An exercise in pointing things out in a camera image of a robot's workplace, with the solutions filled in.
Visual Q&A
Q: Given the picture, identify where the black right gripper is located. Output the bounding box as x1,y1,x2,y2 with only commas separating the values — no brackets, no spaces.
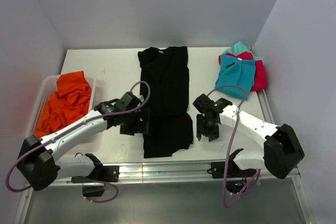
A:
196,113,220,142

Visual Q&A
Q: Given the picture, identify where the white plastic basket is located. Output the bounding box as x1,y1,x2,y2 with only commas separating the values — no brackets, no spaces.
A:
25,74,96,138

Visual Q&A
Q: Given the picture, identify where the light turquoise shirt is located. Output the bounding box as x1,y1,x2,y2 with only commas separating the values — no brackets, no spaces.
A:
223,41,250,56

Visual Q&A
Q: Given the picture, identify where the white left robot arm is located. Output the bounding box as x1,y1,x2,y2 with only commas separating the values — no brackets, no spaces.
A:
16,91,149,191

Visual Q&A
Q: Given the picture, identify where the orange shirt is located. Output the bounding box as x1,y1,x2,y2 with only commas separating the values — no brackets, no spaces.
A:
35,71,92,138

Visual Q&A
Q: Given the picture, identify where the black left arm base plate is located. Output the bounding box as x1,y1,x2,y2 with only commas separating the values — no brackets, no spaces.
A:
71,165,120,183

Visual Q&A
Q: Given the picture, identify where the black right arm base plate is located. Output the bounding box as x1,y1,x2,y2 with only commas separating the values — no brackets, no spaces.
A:
207,161,257,179

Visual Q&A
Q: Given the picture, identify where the aluminium rail frame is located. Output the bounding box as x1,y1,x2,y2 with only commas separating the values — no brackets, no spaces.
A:
14,45,316,224

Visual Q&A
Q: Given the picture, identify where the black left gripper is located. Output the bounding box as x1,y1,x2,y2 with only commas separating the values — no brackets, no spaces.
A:
120,108,151,136

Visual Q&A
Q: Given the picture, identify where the teal shirt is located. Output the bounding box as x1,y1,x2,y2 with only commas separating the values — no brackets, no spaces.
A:
215,55,256,99

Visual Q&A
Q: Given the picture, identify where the black t-shirt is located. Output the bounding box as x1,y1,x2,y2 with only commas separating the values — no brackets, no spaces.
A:
138,46,193,158

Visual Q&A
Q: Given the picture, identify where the magenta shirt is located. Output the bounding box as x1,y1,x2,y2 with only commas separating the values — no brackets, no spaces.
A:
218,52,268,92

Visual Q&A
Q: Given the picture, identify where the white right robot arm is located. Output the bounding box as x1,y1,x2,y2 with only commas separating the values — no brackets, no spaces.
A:
193,94,305,179

